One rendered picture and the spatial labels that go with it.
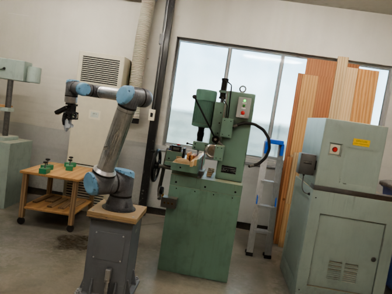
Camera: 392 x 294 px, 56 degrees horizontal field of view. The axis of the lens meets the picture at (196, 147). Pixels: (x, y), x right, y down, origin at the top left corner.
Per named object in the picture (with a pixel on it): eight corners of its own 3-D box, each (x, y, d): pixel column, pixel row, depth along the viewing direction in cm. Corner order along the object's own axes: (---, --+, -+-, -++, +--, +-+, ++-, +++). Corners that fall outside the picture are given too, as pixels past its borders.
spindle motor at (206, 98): (192, 125, 318) (198, 89, 315) (212, 128, 316) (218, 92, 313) (189, 125, 301) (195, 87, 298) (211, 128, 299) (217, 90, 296)
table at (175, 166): (172, 159, 347) (173, 153, 346) (204, 164, 343) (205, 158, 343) (158, 167, 287) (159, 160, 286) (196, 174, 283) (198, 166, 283)
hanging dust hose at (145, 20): (126, 121, 437) (142, 0, 424) (140, 123, 436) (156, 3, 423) (122, 121, 420) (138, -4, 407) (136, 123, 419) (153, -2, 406)
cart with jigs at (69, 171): (45, 207, 414) (51, 151, 408) (94, 215, 412) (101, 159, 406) (13, 224, 349) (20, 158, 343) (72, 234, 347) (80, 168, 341)
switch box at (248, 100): (235, 116, 294) (238, 97, 292) (248, 118, 292) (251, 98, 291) (235, 116, 287) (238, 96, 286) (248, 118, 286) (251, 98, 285)
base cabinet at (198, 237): (167, 249, 344) (178, 175, 337) (228, 261, 338) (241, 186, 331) (156, 269, 299) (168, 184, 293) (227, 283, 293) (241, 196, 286)
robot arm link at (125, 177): (136, 196, 251) (140, 171, 250) (116, 198, 239) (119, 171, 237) (123, 190, 261) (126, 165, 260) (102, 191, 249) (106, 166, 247)
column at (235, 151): (216, 174, 322) (229, 92, 315) (241, 178, 319) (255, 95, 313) (214, 178, 299) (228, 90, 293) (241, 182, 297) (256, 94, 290)
